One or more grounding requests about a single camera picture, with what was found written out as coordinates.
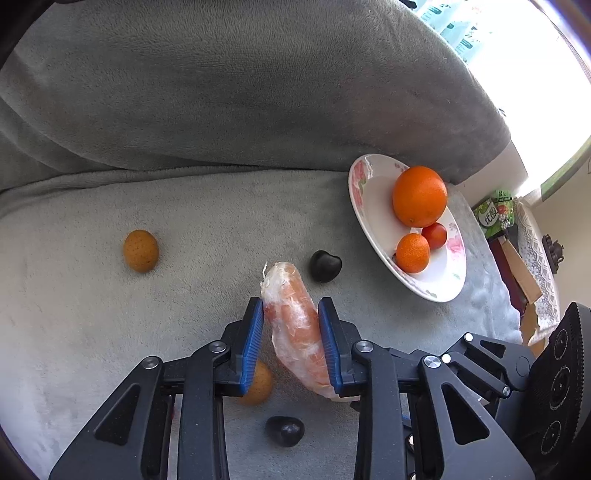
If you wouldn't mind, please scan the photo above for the large orange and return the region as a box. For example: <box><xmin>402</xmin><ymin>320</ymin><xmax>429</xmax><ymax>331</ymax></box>
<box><xmin>392</xmin><ymin>166</ymin><xmax>448</xmax><ymax>228</ymax></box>

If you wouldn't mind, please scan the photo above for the cardboard box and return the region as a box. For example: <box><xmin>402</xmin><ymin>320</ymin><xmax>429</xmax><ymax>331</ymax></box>
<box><xmin>488</xmin><ymin>236</ymin><xmax>544</xmax><ymax>355</ymax></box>

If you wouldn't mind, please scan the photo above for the dark plum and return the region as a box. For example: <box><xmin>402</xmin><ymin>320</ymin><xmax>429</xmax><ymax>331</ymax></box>
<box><xmin>266</xmin><ymin>416</ymin><xmax>305</xmax><ymax>448</ymax></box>
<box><xmin>308</xmin><ymin>250</ymin><xmax>342</xmax><ymax>283</ymax></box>

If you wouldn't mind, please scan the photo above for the peeled pomelo segment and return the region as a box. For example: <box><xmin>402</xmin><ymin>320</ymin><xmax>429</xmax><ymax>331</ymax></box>
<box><xmin>260</xmin><ymin>262</ymin><xmax>359</xmax><ymax>402</ymax></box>

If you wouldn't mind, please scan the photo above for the green floral wipes pack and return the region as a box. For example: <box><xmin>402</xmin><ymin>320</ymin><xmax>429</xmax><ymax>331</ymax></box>
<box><xmin>455</xmin><ymin>26</ymin><xmax>483</xmax><ymax>63</ymax></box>

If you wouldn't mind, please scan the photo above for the brown longan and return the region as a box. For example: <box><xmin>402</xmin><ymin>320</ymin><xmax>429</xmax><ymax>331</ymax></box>
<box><xmin>123</xmin><ymin>230</ymin><xmax>159</xmax><ymax>273</ymax></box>
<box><xmin>238</xmin><ymin>360</ymin><xmax>274</xmax><ymax>406</ymax></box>

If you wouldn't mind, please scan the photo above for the large red tomato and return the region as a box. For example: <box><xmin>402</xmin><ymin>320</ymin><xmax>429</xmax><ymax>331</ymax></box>
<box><xmin>421</xmin><ymin>222</ymin><xmax>448</xmax><ymax>250</ymax></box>

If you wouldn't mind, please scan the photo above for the green snack bag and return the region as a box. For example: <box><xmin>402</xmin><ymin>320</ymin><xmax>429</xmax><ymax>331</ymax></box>
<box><xmin>473</xmin><ymin>189</ymin><xmax>515</xmax><ymax>239</ymax></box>

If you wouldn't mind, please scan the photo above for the grey sofa seat cover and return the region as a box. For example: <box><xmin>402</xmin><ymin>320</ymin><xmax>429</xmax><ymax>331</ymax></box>
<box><xmin>1</xmin><ymin>168</ymin><xmax>522</xmax><ymax>478</ymax></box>

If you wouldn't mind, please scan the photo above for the white sofa armrest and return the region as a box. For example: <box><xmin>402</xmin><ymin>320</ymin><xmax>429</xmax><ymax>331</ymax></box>
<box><xmin>457</xmin><ymin>141</ymin><xmax>528</xmax><ymax>207</ymax></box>

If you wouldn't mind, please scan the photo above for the white lace cloth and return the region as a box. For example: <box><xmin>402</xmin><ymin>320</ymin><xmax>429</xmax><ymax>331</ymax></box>
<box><xmin>514</xmin><ymin>200</ymin><xmax>561</xmax><ymax>344</ymax></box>

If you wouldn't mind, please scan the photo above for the dark figurine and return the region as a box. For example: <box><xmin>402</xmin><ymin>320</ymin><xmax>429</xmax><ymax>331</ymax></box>
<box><xmin>542</xmin><ymin>234</ymin><xmax>564</xmax><ymax>275</ymax></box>

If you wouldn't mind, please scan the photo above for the floral white ceramic plate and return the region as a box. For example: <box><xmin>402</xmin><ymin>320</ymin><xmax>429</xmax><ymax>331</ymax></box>
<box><xmin>348</xmin><ymin>154</ymin><xmax>467</xmax><ymax>303</ymax></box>

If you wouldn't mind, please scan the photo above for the grey sofa back cushion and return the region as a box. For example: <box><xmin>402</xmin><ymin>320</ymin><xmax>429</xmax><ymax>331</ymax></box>
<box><xmin>1</xmin><ymin>1</ymin><xmax>511</xmax><ymax>190</ymax></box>

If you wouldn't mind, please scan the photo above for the mandarin orange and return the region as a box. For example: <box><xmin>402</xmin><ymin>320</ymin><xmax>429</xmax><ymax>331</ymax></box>
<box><xmin>394</xmin><ymin>233</ymin><xmax>431</xmax><ymax>274</ymax></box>

